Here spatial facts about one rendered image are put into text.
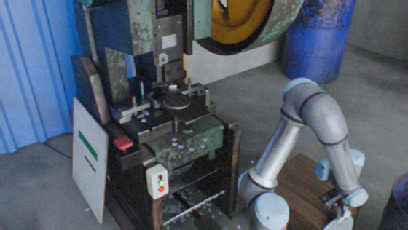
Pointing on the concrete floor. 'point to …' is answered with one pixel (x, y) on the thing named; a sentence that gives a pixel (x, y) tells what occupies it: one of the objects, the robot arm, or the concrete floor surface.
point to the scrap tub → (396, 206)
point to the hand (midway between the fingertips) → (333, 215)
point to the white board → (89, 158)
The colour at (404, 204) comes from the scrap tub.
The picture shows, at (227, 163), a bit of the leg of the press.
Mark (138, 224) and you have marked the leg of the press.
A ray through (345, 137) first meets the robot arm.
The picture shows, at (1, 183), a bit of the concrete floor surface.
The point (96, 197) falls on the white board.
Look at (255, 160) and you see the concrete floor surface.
